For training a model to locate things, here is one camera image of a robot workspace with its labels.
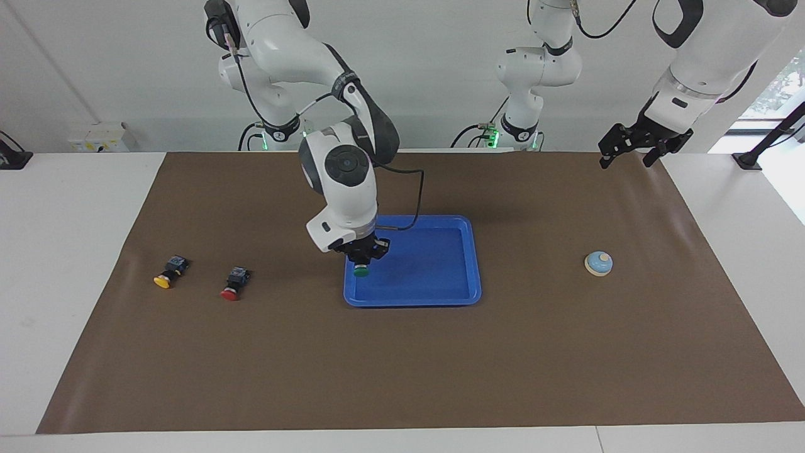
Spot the light blue desk bell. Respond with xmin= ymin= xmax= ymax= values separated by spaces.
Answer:
xmin=584 ymin=251 xmax=614 ymax=277

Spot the red push button switch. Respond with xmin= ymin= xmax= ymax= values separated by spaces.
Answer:
xmin=220 ymin=267 xmax=251 ymax=301

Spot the yellow push button switch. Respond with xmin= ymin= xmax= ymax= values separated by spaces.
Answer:
xmin=153 ymin=255 xmax=189 ymax=289

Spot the blue plastic tray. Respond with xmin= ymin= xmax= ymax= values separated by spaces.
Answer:
xmin=343 ymin=215 xmax=482 ymax=308

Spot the black clamp stand with rod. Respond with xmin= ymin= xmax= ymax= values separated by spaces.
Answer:
xmin=731 ymin=101 xmax=805 ymax=171

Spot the brown table mat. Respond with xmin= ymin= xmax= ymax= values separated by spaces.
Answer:
xmin=36 ymin=151 xmax=805 ymax=435

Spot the window with green trees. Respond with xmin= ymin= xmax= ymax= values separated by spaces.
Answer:
xmin=737 ymin=50 xmax=805 ymax=121

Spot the black table clamp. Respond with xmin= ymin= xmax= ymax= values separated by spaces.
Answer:
xmin=0 ymin=130 xmax=33 ymax=171

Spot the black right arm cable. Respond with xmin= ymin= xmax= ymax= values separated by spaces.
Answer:
xmin=221 ymin=28 xmax=425 ymax=232

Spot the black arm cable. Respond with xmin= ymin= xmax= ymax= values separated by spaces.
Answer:
xmin=221 ymin=28 xmax=425 ymax=232
xmin=569 ymin=0 xmax=758 ymax=101

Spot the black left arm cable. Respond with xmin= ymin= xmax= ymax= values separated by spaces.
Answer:
xmin=569 ymin=0 xmax=758 ymax=101

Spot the black left base cable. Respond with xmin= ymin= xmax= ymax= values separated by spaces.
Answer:
xmin=450 ymin=94 xmax=511 ymax=149

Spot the black base cable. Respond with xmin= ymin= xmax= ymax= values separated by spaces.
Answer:
xmin=238 ymin=121 xmax=265 ymax=152
xmin=450 ymin=94 xmax=511 ymax=149

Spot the black right base cable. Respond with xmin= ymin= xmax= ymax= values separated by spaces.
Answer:
xmin=238 ymin=121 xmax=265 ymax=152

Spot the white wall socket box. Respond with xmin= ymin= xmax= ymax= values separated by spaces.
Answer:
xmin=68 ymin=122 xmax=130 ymax=154

